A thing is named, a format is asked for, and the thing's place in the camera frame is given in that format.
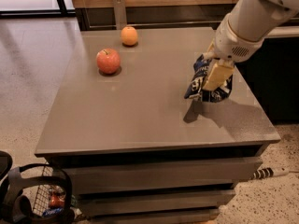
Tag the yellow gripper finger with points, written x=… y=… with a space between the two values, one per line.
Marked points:
x=218 y=72

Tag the grey drawer cabinet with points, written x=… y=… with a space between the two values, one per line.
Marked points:
x=136 y=150

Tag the orange fruit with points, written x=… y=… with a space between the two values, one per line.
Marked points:
x=129 y=36

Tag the wire basket with snacks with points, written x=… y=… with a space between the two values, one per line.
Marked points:
x=53 y=199

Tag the red apple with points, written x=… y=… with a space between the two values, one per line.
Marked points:
x=108 y=61

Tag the blue chip bag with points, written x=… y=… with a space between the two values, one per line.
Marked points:
x=195 y=89

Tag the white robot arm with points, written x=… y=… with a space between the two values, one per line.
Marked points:
x=241 y=33

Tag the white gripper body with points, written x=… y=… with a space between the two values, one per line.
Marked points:
x=231 y=45

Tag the left metal bracket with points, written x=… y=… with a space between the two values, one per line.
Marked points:
x=120 y=13

